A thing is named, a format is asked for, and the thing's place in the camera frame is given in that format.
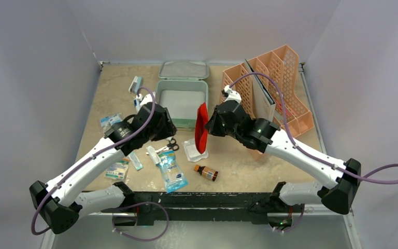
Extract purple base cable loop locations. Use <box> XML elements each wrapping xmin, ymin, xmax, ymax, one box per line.
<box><xmin>112</xmin><ymin>200</ymin><xmax>171</xmax><ymax>242</ymax></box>

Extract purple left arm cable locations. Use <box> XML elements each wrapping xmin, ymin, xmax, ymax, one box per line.
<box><xmin>31</xmin><ymin>86</ymin><xmax>157</xmax><ymax>236</ymax></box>

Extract mint green open case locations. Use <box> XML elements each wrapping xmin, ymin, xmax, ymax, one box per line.
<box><xmin>155</xmin><ymin>61</ymin><xmax>209</xmax><ymax>130</ymax></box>

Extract small white blue tube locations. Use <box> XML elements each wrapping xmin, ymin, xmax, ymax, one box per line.
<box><xmin>134</xmin><ymin>98</ymin><xmax>141</xmax><ymax>112</ymax></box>

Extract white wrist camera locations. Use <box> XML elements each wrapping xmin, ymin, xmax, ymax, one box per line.
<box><xmin>222</xmin><ymin>85</ymin><xmax>241</xmax><ymax>104</ymax></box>
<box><xmin>136</xmin><ymin>92</ymin><xmax>155</xmax><ymax>107</ymax></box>

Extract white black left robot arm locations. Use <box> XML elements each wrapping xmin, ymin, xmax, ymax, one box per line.
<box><xmin>29</xmin><ymin>103</ymin><xmax>177</xmax><ymax>234</ymax></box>

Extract red first aid pouch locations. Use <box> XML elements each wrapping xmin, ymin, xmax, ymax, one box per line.
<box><xmin>194</xmin><ymin>102</ymin><xmax>209</xmax><ymax>154</ymax></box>

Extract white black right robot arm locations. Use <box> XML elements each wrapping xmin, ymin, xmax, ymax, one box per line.
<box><xmin>205</xmin><ymin>100</ymin><xmax>361</xmax><ymax>215</ymax></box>

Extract brown glass medicine bottle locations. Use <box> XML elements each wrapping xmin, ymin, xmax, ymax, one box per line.
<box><xmin>194</xmin><ymin>165</ymin><xmax>218</xmax><ymax>182</ymax></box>

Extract small white packet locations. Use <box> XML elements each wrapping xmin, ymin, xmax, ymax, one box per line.
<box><xmin>146</xmin><ymin>146</ymin><xmax>161</xmax><ymax>165</ymax></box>

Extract blue white sachet packet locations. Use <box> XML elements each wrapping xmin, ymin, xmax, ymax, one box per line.
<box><xmin>99</xmin><ymin>113</ymin><xmax>122</xmax><ymax>134</ymax></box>

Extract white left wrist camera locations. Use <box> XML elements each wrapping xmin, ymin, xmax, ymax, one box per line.
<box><xmin>136</xmin><ymin>92</ymin><xmax>155</xmax><ymax>107</ymax></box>

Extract white gauze packets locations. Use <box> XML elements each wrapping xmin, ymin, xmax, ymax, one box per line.
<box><xmin>182</xmin><ymin>139</ymin><xmax>209</xmax><ymax>162</ymax></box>

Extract blue wet wipes packet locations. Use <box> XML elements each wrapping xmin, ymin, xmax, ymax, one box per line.
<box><xmin>157</xmin><ymin>150</ymin><xmax>188</xmax><ymax>193</ymax></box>

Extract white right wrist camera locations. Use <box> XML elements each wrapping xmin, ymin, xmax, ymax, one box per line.
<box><xmin>222</xmin><ymin>85</ymin><xmax>241</xmax><ymax>104</ymax></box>

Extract peach plastic file organizer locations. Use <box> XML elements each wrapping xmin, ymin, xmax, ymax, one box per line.
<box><xmin>218</xmin><ymin>45</ymin><xmax>315</xmax><ymax>161</ymax></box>

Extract bandage box in bag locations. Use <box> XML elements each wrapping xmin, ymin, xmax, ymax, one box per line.
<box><xmin>105</xmin><ymin>158</ymin><xmax>130</xmax><ymax>181</ymax></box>

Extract small teal strip packet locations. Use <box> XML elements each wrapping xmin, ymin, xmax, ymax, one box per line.
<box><xmin>128</xmin><ymin>153</ymin><xmax>143</xmax><ymax>171</ymax></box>

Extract grey folder in organizer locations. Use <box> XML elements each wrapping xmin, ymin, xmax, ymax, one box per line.
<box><xmin>249</xmin><ymin>74</ymin><xmax>276</xmax><ymax>121</ymax></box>

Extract black handled scissors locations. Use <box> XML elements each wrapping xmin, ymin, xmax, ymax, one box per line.
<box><xmin>155</xmin><ymin>137</ymin><xmax>179</xmax><ymax>154</ymax></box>

